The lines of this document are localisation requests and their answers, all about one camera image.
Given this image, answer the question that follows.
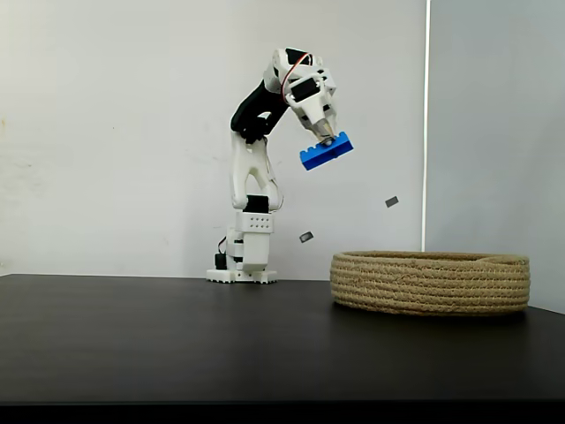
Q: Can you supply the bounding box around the red servo cable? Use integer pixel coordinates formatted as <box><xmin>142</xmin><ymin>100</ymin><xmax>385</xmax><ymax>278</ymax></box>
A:
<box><xmin>280</xmin><ymin>52</ymin><xmax>314</xmax><ymax>96</ymax></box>

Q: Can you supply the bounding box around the blue lego block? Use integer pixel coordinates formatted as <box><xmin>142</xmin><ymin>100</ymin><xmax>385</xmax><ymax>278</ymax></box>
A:
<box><xmin>298</xmin><ymin>131</ymin><xmax>357</xmax><ymax>172</ymax></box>

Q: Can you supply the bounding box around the white vertical wall strip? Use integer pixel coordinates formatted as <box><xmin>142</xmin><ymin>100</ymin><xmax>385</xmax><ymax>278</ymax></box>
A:
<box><xmin>420</xmin><ymin>0</ymin><xmax>433</xmax><ymax>253</ymax></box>

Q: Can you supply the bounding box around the woven rope basket tray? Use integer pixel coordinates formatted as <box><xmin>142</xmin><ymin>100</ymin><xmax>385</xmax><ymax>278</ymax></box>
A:
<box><xmin>329</xmin><ymin>249</ymin><xmax>531</xmax><ymax>317</ymax></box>

